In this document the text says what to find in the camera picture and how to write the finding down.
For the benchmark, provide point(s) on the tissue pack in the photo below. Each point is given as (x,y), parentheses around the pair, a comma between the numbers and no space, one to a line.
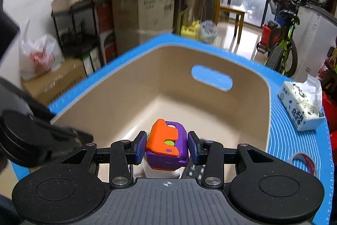
(300,103)

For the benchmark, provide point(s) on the tall brown cardboard box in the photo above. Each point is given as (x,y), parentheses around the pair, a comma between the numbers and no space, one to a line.
(142,16)

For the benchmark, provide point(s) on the black shelf rack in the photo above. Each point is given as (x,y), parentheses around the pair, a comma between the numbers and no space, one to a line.
(76,30)

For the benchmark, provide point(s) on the orange purple toy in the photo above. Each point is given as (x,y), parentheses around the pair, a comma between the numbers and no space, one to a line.
(165,140)

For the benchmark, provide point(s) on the flat brown cardboard box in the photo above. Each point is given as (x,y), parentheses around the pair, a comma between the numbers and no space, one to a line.
(58,80)

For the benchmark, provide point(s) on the wooden table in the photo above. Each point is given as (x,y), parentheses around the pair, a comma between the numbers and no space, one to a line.
(233,12)

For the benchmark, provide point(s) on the white plastic bag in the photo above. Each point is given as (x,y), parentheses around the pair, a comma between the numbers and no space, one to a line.
(39,56)

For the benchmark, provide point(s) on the blue silicone mat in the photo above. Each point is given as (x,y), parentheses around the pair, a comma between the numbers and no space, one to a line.
(284,135)

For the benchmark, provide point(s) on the green bicycle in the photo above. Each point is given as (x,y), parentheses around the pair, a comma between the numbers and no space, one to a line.
(284,43)

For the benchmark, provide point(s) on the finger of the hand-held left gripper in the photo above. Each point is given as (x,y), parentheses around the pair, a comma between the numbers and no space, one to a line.
(76,138)

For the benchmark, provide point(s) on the red container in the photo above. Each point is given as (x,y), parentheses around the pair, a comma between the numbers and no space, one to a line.
(270,35)

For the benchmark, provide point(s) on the white appliance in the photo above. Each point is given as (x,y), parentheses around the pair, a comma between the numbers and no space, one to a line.
(316,37)

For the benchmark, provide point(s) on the tape roll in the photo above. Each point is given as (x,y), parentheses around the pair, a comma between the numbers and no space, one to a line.
(313,161)

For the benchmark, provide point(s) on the yellow plastic jugs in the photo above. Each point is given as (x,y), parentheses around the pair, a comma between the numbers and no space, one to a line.
(191,30)

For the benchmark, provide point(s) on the beige plastic bin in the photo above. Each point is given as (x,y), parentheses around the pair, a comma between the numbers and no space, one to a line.
(184,98)

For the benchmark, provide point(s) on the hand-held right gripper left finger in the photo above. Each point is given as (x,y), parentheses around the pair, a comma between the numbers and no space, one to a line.
(142,147)

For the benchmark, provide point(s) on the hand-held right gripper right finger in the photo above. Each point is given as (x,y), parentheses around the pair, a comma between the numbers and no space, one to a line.
(192,148)

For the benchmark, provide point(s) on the clear plastic bag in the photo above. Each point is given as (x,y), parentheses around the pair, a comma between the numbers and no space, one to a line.
(208,31)

